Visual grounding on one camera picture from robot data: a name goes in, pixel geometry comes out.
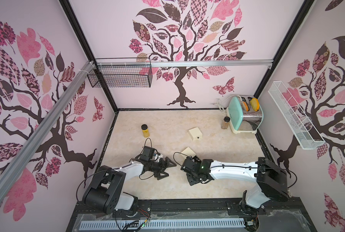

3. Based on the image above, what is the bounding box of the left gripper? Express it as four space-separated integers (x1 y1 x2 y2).
147 157 175 180

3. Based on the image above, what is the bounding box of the cream drawer jewelry box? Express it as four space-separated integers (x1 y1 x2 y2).
188 127 203 141

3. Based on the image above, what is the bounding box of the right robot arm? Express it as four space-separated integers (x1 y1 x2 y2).
181 156 289 215

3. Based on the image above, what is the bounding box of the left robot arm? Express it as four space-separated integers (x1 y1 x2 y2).
81 146 176 217

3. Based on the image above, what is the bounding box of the yellow spice jar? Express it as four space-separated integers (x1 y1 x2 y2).
141 124 150 138

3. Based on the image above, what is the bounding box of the brown spice jar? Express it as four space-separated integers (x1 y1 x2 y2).
221 116 230 130

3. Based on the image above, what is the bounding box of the mint green toaster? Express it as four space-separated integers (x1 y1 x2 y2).
226 95 264 134

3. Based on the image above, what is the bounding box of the white slotted cable duct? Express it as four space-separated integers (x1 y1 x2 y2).
78 218 246 232

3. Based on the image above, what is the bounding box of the white toaster cable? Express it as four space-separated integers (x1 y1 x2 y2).
212 94 243 116

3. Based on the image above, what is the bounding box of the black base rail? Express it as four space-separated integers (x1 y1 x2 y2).
66 197 316 232

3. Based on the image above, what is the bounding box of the black wire basket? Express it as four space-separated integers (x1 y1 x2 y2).
88 57 153 88

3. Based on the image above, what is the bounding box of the aluminium rail back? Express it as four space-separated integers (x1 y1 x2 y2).
98 60 274 68

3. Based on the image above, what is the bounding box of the aluminium rail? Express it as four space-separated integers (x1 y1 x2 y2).
98 60 274 68
0 61 95 203

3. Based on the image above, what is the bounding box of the white wire shelf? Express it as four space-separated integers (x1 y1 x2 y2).
268 81 326 150

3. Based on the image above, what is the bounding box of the aluminium rail left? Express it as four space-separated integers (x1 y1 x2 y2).
0 61 95 203

